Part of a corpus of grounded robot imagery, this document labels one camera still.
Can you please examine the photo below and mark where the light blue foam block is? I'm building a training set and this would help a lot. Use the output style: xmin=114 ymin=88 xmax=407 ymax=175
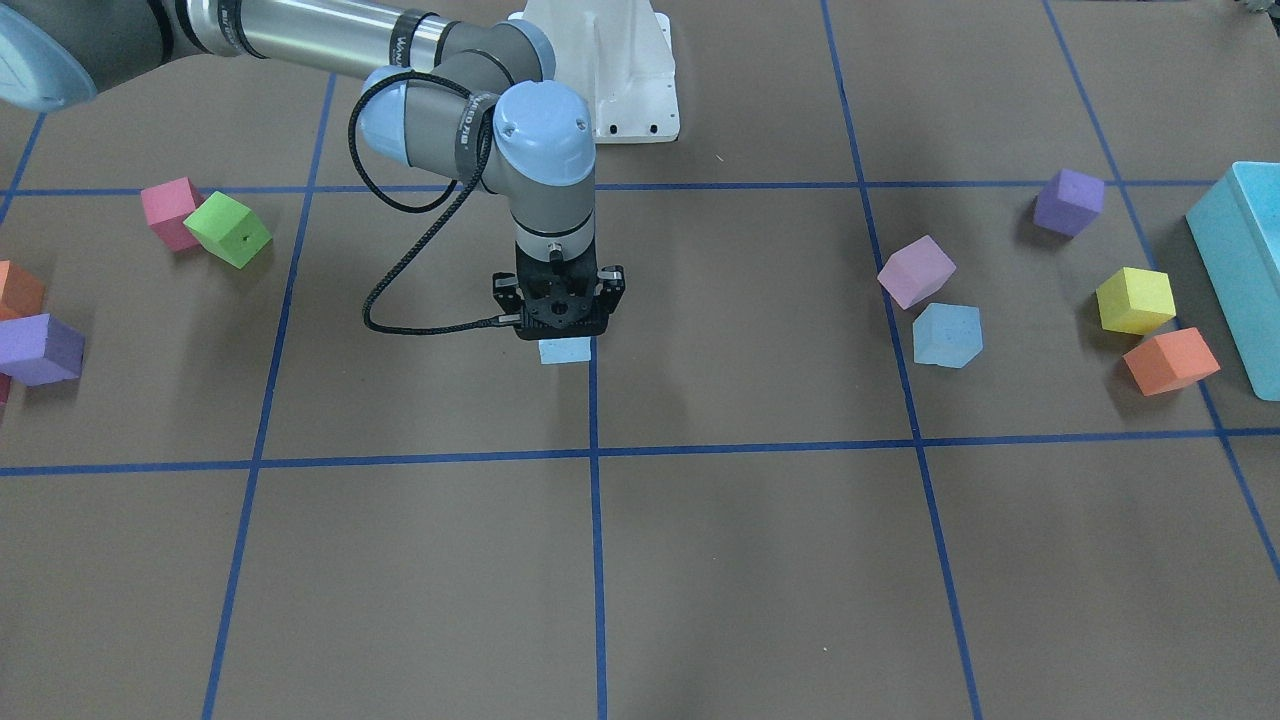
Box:
xmin=538 ymin=337 xmax=593 ymax=365

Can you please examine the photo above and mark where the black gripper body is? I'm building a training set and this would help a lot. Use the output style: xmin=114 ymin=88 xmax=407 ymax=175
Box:
xmin=492 ymin=245 xmax=626 ymax=341

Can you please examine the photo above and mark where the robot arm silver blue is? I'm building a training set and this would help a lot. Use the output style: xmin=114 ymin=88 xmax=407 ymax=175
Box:
xmin=1 ymin=1 xmax=626 ymax=341

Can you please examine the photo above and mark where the yellow foam block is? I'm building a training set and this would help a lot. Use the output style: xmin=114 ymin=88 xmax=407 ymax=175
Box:
xmin=1094 ymin=266 xmax=1178 ymax=336

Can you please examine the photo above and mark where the red block beside green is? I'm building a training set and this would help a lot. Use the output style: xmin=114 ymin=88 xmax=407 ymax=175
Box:
xmin=140 ymin=176 xmax=205 ymax=252

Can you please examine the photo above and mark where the orange block near pink tray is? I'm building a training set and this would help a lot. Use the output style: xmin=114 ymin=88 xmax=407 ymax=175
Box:
xmin=0 ymin=260 xmax=46 ymax=322

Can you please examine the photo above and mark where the lilac pink foam block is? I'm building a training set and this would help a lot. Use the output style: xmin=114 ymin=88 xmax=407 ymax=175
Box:
xmin=877 ymin=234 xmax=957 ymax=310

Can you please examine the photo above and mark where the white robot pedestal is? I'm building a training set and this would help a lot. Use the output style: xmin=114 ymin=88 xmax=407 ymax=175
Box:
xmin=509 ymin=1 xmax=681 ymax=145

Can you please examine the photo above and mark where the purple block near pink tray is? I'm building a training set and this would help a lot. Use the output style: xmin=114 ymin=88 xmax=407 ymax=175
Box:
xmin=1 ymin=313 xmax=84 ymax=386

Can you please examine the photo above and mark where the dark purple block near bin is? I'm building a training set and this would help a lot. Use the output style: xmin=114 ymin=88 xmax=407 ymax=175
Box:
xmin=1032 ymin=168 xmax=1106 ymax=237

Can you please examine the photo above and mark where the green foam block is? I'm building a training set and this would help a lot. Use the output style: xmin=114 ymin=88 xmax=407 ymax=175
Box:
xmin=183 ymin=191 xmax=273 ymax=269

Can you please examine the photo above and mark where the orange block near bin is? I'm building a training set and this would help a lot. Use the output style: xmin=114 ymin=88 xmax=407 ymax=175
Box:
xmin=1123 ymin=328 xmax=1221 ymax=397

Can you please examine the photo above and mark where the blue plastic bin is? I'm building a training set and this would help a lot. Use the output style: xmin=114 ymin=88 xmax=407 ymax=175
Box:
xmin=1185 ymin=161 xmax=1279 ymax=402

